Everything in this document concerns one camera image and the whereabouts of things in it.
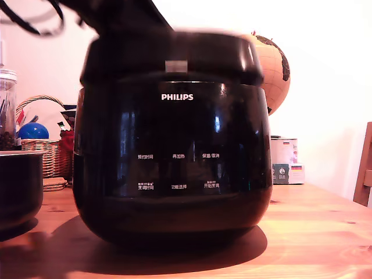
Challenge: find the black rice cooker lid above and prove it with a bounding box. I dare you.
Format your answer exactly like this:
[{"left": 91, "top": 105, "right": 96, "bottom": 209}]
[{"left": 79, "top": 27, "right": 265, "bottom": 87}]

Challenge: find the black Philips rice cooker body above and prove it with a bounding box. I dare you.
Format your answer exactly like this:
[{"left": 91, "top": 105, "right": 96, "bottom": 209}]
[{"left": 72, "top": 78, "right": 274, "bottom": 244}]

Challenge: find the white carton box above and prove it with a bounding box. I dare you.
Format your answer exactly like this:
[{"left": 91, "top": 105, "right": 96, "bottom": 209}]
[{"left": 270, "top": 135, "right": 299, "bottom": 165}]

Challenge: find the flat box with flag print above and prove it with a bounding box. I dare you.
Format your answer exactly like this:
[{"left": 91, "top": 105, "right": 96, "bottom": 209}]
[{"left": 271, "top": 162, "right": 306, "bottom": 185}]

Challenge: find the cork globe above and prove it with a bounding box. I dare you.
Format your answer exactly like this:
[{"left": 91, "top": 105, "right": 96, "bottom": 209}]
[{"left": 242, "top": 28, "right": 291, "bottom": 116}]

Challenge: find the dotted patterned paper bag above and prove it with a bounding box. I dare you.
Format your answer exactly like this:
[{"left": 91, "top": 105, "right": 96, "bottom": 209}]
[{"left": 60, "top": 104, "right": 78, "bottom": 132}]

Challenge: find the red knitted item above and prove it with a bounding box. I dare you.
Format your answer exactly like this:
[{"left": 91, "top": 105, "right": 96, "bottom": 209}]
[{"left": 59, "top": 129, "right": 76, "bottom": 176}]

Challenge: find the woven wicker basket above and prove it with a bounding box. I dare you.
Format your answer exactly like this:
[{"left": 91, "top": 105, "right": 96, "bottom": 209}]
[{"left": 15, "top": 94, "right": 73, "bottom": 179}]

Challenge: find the stack of cork coasters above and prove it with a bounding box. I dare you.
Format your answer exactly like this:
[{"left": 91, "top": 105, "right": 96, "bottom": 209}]
[{"left": 42, "top": 177, "right": 69, "bottom": 192}]

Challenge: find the blue ball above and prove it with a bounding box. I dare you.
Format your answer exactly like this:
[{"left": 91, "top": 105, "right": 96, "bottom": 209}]
[{"left": 17, "top": 122, "right": 50, "bottom": 140}]

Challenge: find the black inner cooking pot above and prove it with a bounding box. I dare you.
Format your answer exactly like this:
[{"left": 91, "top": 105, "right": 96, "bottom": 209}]
[{"left": 0, "top": 150, "right": 49, "bottom": 233}]

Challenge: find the wooden chair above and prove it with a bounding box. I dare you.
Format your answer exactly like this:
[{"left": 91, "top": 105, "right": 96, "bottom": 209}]
[{"left": 352, "top": 121, "right": 372, "bottom": 208}]

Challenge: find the clear glass jar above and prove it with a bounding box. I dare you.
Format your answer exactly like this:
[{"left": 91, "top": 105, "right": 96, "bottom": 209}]
[{"left": 0, "top": 40, "right": 18, "bottom": 152}]

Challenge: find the black cable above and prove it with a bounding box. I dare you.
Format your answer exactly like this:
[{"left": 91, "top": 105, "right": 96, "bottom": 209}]
[
  {"left": 37, "top": 0, "right": 66, "bottom": 38},
  {"left": 0, "top": 0, "right": 42, "bottom": 37}
]

